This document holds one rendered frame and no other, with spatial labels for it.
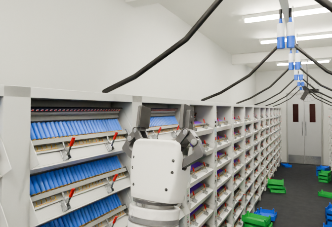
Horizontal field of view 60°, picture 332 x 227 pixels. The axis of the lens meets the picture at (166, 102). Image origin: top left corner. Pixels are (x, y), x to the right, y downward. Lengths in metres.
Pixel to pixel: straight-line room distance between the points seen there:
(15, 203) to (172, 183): 0.68
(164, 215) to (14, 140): 0.65
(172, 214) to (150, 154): 0.10
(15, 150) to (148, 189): 0.62
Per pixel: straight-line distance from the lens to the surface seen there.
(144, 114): 0.53
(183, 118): 0.47
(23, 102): 1.03
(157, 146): 0.48
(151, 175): 0.48
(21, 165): 1.04
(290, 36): 2.54
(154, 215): 0.47
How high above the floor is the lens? 1.65
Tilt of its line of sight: 1 degrees up
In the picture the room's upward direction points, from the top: straight up
